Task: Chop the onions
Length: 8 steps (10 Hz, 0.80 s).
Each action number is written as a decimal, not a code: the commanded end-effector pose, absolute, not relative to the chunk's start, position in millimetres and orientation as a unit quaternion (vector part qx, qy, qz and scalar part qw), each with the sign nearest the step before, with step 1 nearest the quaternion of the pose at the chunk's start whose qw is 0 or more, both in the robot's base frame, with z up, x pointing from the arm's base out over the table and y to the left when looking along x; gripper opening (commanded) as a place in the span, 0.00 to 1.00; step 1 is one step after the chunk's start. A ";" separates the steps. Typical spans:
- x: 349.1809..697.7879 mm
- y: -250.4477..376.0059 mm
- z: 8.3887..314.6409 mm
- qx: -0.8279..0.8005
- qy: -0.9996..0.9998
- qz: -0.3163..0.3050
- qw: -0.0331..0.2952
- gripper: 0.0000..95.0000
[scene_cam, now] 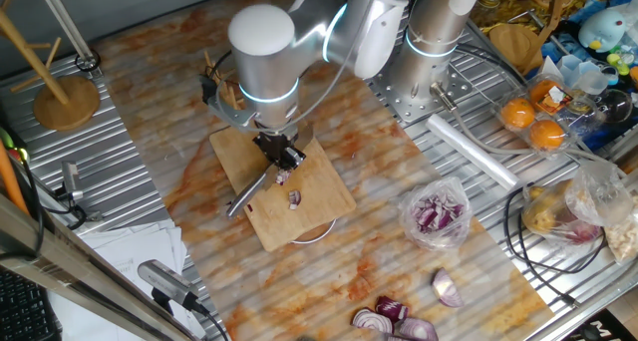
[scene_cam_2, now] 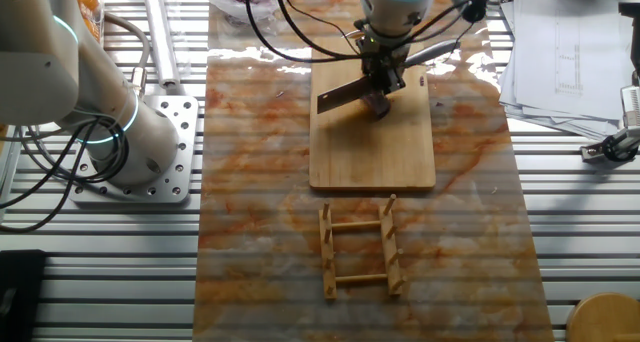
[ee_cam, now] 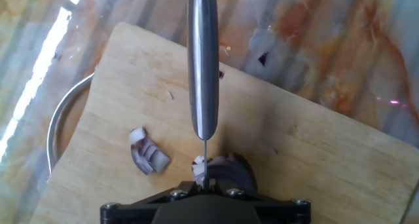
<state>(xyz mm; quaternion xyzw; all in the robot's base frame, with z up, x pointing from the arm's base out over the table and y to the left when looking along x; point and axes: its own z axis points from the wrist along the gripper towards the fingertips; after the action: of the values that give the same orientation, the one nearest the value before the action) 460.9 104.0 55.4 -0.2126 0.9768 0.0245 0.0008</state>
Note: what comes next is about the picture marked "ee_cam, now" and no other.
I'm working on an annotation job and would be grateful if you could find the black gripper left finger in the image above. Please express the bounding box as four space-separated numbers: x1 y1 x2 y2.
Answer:
100 181 202 224

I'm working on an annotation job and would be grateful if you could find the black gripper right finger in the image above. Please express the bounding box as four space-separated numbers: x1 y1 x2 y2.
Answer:
209 181 311 224

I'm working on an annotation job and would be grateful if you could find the steel cleaver knife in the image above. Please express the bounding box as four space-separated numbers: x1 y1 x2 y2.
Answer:
187 0 219 192

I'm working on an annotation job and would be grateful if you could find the small red onion piece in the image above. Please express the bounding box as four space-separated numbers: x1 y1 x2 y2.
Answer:
128 127 171 176

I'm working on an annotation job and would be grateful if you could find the wooden cutting board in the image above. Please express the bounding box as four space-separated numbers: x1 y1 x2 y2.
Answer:
29 22 419 224

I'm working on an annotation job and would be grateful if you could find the large red onion chunk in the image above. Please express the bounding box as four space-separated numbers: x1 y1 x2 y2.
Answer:
191 153 259 195

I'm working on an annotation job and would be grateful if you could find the orange marble pattern mat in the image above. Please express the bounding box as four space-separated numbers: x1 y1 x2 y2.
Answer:
0 0 419 224

